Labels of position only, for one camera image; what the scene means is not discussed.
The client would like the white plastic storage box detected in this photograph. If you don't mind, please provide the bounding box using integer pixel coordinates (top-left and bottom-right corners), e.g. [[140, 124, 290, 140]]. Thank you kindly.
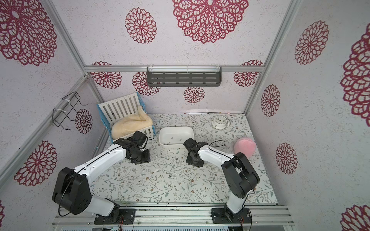
[[159, 127, 194, 149]]

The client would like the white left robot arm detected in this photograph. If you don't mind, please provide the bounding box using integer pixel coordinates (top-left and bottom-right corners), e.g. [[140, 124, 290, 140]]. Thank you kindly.
[[52, 131, 150, 220]]

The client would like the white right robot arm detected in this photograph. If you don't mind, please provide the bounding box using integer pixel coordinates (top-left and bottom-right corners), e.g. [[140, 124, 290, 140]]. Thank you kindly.
[[184, 138, 260, 219]]

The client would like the beige plush cloth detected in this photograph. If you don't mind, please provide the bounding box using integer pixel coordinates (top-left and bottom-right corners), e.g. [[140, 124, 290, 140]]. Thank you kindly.
[[111, 105, 153, 140]]

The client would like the white slatted blue basket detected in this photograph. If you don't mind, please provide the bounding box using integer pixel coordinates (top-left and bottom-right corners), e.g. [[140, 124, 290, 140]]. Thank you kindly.
[[97, 92, 146, 143]]

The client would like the white alarm clock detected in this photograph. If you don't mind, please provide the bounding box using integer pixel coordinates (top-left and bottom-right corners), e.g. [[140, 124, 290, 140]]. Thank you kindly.
[[212, 115, 230, 130]]

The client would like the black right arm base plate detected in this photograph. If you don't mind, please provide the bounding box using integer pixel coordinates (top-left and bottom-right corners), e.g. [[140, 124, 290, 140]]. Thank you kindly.
[[211, 205, 252, 224]]

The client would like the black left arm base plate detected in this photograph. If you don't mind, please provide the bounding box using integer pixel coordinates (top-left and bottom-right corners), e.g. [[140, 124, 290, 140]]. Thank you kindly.
[[94, 208, 136, 225]]

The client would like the dark grey wall shelf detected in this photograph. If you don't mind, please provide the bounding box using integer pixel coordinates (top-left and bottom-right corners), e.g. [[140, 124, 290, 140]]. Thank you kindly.
[[146, 66, 222, 87]]

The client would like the black wire wall rack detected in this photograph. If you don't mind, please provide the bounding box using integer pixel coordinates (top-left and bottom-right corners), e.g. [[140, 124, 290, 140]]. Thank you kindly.
[[51, 91, 87, 131]]

